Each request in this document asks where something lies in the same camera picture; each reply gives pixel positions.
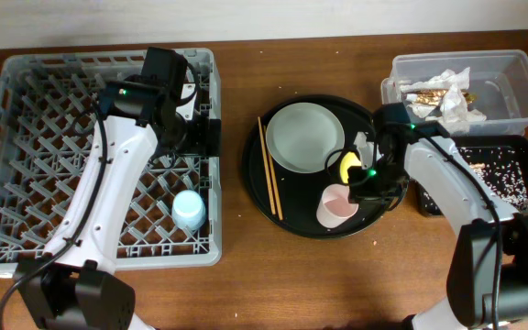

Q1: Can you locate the yellow small bowl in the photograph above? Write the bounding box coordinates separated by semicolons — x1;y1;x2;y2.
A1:
339;151;362;183

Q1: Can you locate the pink plastic cup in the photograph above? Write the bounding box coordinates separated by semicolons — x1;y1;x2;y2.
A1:
316;184;358;229

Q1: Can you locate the wooden chopstick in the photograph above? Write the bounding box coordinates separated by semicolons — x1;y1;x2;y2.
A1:
258;117;277;215
262;126;284;221

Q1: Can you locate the light blue plastic cup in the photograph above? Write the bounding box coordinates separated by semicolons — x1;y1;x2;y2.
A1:
171;190;206;231

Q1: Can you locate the white round plate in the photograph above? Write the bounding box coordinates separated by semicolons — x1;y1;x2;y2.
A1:
266;102;346;174

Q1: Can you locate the foil wrapper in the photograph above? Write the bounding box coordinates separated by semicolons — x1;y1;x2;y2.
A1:
412;89;478;107

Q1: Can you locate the white paper napkin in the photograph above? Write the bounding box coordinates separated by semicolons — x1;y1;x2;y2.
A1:
399;67;488;135

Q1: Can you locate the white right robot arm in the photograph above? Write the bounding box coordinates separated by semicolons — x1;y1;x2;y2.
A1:
347;104;528;330

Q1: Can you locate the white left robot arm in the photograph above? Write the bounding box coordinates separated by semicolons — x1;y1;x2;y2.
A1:
13;47;222;329

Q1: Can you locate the black rectangular waste tray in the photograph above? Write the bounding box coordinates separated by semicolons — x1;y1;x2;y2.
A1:
413;134;528;218

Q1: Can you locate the clear plastic waste bin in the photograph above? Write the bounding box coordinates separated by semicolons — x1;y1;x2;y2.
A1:
380;49;528;136

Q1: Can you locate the round black serving tray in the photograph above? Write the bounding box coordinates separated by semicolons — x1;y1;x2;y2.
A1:
241;94;408;239

